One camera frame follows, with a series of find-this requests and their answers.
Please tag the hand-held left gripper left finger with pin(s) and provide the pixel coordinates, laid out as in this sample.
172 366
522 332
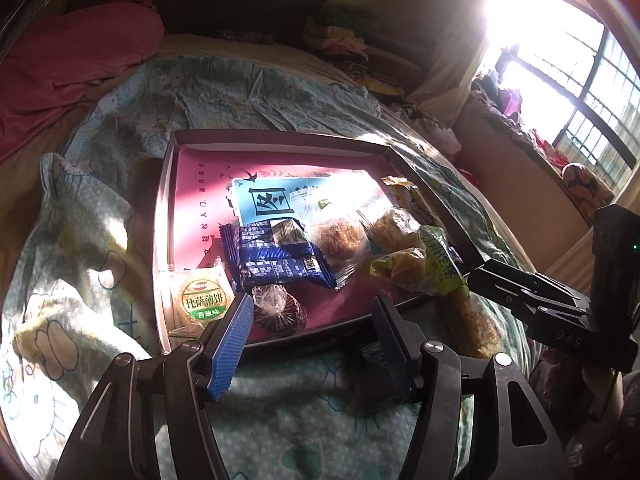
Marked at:
232 345

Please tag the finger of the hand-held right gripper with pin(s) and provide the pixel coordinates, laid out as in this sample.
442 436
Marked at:
545 282
500 290

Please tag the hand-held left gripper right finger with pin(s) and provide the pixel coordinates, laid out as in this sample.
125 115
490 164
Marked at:
395 345

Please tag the orange snack packet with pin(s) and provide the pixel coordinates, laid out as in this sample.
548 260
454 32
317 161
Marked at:
472 322

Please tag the green white cracker packet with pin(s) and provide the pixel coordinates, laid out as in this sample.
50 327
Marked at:
200 300

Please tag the clear dark round cake packet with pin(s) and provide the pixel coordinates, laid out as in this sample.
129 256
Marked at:
277 310

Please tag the lime green snack packet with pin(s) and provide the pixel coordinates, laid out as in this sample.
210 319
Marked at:
415 265

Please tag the blue cookie packet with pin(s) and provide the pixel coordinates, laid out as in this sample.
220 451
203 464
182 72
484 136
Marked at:
270 260

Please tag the clear flaky pastry packet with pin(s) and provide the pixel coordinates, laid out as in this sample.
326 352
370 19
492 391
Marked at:
390 225

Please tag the clear round pastry packet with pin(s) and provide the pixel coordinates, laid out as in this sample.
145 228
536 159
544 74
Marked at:
340 237

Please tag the yellow snack packet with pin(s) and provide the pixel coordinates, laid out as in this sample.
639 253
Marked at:
407 195

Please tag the pink cardboard box tray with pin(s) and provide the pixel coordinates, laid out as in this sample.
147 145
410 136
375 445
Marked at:
162 220

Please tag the person's right hand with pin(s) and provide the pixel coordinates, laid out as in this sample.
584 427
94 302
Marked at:
600 390

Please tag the cartoon printed blanket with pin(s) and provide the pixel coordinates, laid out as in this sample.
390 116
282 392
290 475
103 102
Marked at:
300 410

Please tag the orange floral cushion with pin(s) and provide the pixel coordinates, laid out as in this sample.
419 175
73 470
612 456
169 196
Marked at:
585 182

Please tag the pink and blue book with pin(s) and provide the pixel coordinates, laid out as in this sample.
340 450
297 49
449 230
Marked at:
200 200

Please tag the crumpled grey white clothes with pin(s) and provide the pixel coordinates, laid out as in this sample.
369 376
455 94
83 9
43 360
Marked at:
430 130

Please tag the clothes on windowsill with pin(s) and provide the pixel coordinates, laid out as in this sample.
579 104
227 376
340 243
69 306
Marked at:
510 105

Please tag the barred window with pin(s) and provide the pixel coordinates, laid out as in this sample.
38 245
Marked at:
590 100

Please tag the beige curtain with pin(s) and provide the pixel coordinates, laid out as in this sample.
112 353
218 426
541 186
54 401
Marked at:
445 85

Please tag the pile of folded clothes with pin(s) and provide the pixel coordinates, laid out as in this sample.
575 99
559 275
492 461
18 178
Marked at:
345 45

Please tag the dark patterned cloth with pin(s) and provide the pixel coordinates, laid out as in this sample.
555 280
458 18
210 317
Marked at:
240 36

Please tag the pink duvet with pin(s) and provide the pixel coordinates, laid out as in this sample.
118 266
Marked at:
75 70

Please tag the dark wooden headboard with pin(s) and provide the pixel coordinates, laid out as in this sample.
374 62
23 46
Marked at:
200 0

